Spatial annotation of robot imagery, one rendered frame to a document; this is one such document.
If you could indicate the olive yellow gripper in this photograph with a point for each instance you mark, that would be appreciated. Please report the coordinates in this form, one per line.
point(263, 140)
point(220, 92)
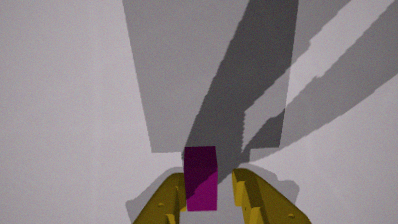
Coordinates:
point(261, 202)

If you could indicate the magenta rectangular block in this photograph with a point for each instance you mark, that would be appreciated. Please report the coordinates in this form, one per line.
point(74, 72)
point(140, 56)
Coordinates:
point(201, 174)

